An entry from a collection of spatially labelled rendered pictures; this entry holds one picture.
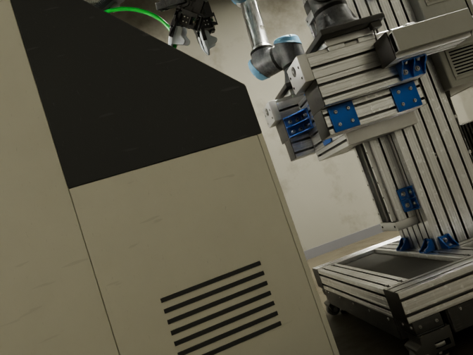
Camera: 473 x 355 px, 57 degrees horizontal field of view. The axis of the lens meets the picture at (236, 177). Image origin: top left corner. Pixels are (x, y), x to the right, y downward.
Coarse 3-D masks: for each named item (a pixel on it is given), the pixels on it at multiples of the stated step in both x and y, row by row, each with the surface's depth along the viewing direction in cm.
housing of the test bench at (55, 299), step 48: (0, 0) 121; (0, 48) 119; (0, 96) 117; (0, 144) 115; (48, 144) 118; (0, 192) 113; (48, 192) 116; (0, 240) 111; (48, 240) 114; (0, 288) 109; (48, 288) 112; (96, 288) 115; (0, 336) 107; (48, 336) 110; (96, 336) 113
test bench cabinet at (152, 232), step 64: (128, 192) 121; (192, 192) 125; (256, 192) 130; (128, 256) 118; (192, 256) 122; (256, 256) 127; (128, 320) 115; (192, 320) 119; (256, 320) 123; (320, 320) 128
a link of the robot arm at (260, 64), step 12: (252, 0) 209; (252, 12) 207; (252, 24) 206; (252, 36) 206; (264, 36) 205; (252, 48) 208; (264, 48) 202; (252, 60) 205; (264, 60) 200; (252, 72) 205; (264, 72) 203; (276, 72) 203
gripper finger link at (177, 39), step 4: (176, 28) 149; (180, 28) 149; (176, 32) 150; (180, 32) 150; (176, 36) 150; (180, 36) 150; (168, 40) 151; (172, 40) 151; (176, 40) 151; (180, 40) 150; (184, 40) 150; (172, 44) 152; (180, 44) 151
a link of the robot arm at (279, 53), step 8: (280, 40) 194; (288, 40) 193; (296, 40) 194; (272, 48) 199; (280, 48) 195; (288, 48) 193; (296, 48) 193; (272, 56) 198; (280, 56) 196; (288, 56) 193; (280, 64) 198
